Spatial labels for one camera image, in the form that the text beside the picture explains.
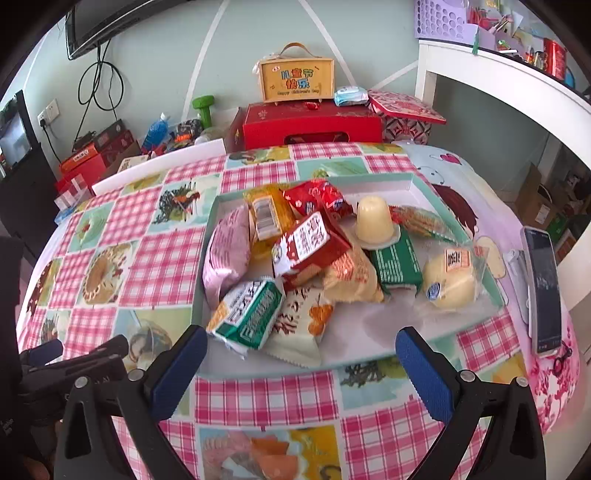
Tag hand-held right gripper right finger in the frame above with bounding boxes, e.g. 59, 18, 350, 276
394, 327, 546, 480

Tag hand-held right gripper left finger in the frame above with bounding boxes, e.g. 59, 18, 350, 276
54, 324, 208, 480

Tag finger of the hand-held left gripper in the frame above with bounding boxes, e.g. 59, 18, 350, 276
18, 339, 64, 368
89, 335, 131, 368

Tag teal rimmed white box tray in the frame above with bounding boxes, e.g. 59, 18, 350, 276
193, 173, 506, 370

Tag yellow bun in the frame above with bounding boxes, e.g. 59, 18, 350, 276
414, 246, 489, 313

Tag dark green snack packet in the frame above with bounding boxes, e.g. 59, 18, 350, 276
370, 227, 424, 292

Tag pale yellow cracker packet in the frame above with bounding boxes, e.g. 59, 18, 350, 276
322, 251, 385, 304

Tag white orange printed snack packet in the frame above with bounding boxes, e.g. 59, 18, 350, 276
264, 285, 336, 368

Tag pink snack packet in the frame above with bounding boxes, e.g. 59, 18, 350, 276
202, 204, 253, 311

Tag thin red snack packet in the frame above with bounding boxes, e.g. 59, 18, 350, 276
389, 204, 460, 244

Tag yellow jelly cup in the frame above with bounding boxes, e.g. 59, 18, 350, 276
355, 196, 402, 251

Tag red white patterned snack packet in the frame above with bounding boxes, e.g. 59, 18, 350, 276
271, 211, 352, 291

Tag orange yellow snack packet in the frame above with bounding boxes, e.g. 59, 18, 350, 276
243, 184, 297, 261

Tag white smartphone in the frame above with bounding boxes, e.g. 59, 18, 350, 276
521, 226, 563, 357

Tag black cabinet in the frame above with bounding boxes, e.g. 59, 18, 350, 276
0, 138, 61, 259

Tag clear acrylic box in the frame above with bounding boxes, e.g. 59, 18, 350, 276
54, 174, 93, 212

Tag small yellow card box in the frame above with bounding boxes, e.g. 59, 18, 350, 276
117, 156, 149, 174

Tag orange red box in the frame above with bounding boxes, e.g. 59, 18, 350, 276
59, 143, 109, 185

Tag cartoon printed bed sheet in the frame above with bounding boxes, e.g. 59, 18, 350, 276
402, 141, 583, 437

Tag brown cardboard box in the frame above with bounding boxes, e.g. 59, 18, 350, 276
513, 161, 559, 232

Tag small black monitor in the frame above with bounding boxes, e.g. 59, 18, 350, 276
0, 90, 37, 178

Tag blue liquid bottle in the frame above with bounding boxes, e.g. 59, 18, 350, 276
142, 113, 171, 153

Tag brown carton flap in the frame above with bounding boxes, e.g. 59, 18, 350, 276
226, 108, 245, 153

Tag red patterned lidded box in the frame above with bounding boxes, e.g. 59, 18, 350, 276
368, 90, 448, 144

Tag green dumbbell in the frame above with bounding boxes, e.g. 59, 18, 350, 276
191, 95, 215, 127

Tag large red gift box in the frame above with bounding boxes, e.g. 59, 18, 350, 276
241, 100, 384, 151

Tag blue wet wipes pack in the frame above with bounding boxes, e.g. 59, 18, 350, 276
333, 85, 370, 107

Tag white desk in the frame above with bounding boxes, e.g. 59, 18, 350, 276
414, 39, 591, 153

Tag red tin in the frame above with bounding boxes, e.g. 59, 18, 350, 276
542, 38, 568, 80

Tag pile of colourful desk trinkets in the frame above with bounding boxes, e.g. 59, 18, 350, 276
466, 0, 546, 65

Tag purple perforated basket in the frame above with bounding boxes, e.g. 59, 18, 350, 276
413, 0, 481, 44

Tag white charging cable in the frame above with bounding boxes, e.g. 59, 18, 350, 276
504, 248, 533, 326

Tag black key strap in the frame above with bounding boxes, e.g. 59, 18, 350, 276
550, 346, 577, 376

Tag white wall socket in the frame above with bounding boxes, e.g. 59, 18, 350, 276
37, 99, 62, 129

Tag black looped cable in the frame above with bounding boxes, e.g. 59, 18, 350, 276
74, 41, 124, 148

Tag yellow gift box with handle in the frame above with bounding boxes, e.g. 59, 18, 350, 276
252, 42, 334, 103

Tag black wall television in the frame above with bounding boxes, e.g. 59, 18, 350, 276
65, 0, 139, 61

